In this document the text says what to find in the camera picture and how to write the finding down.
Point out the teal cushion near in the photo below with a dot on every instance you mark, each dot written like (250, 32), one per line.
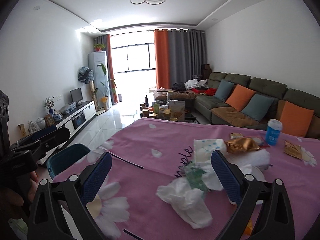
(257, 107)

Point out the pink floral tablecloth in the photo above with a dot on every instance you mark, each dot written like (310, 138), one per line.
(150, 153)

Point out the orange cushion near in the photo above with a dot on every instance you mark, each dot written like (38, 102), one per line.
(295, 119)

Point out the white blue-dotted wrapper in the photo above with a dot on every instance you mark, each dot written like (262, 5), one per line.
(203, 148)

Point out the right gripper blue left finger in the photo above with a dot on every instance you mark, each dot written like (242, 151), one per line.
(47, 220)

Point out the blue white cup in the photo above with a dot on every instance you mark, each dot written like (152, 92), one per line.
(274, 128)

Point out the tall green potted plant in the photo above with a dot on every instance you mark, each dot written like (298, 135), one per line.
(107, 86)

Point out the white black tv cabinet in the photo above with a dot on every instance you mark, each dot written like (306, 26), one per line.
(75, 121)

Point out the white tissue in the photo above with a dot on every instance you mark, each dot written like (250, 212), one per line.
(186, 202)

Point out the small black monitor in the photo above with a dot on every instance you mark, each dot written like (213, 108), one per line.
(76, 95)

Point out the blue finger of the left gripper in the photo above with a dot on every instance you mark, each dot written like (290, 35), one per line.
(37, 135)
(44, 144)

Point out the black glass coffee table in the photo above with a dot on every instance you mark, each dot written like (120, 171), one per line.
(172, 110)

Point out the teal trash bin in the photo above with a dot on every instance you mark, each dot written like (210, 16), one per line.
(59, 162)

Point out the gold foil wrapper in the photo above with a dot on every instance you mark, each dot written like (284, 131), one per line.
(241, 145)

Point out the potted plant on conditioner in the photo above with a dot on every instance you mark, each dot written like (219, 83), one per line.
(99, 47)

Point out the left hand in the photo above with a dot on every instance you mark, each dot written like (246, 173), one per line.
(21, 189)

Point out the left striped curtain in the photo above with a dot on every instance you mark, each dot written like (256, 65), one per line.
(105, 39)

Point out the orange and grey curtain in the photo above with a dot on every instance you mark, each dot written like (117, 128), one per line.
(179, 54)

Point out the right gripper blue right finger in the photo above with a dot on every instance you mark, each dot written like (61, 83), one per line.
(275, 219)

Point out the brown ottoman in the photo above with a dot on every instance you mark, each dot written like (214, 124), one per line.
(184, 95)

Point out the white standing air conditioner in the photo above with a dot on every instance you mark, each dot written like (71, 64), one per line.
(95, 58)

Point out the orange cushion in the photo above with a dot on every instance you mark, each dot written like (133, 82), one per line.
(240, 97)
(295, 119)

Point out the orange cushion far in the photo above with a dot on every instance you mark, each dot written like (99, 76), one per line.
(240, 97)

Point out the green snack wrapper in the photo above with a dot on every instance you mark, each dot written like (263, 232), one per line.
(193, 174)

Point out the teal cushion far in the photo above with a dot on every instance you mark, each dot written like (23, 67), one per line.
(224, 90)

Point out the teal cushion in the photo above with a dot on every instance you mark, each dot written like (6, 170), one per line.
(257, 107)
(224, 90)

